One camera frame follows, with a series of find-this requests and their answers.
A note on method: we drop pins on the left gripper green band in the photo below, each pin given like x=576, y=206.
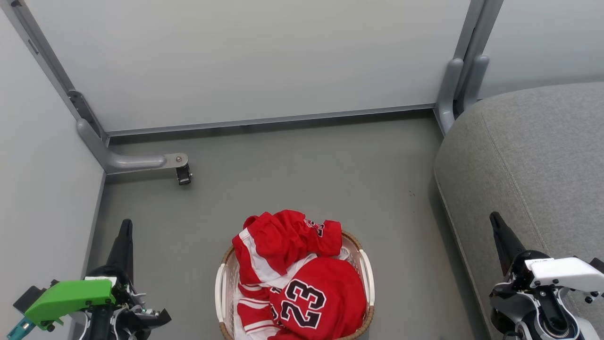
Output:
x=66, y=297

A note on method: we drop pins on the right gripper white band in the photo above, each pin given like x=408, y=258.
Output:
x=561, y=271

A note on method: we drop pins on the red shorts with white stripe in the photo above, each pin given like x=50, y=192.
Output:
x=252, y=314

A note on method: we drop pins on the red garment with black lettering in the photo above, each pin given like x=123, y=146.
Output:
x=278, y=236

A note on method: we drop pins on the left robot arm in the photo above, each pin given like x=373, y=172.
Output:
x=100, y=328

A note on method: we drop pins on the grey fabric sofa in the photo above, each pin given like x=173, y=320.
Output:
x=542, y=156

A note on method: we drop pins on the black caster wheel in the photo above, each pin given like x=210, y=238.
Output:
x=184, y=175

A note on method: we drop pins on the red jersey number 23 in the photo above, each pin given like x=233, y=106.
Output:
x=330, y=283

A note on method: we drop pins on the grey partition post with caster foot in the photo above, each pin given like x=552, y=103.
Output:
x=122, y=162

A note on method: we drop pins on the grey partition post double foot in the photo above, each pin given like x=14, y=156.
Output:
x=448, y=89

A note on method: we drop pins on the grey partition bottom rail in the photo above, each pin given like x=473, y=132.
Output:
x=269, y=121

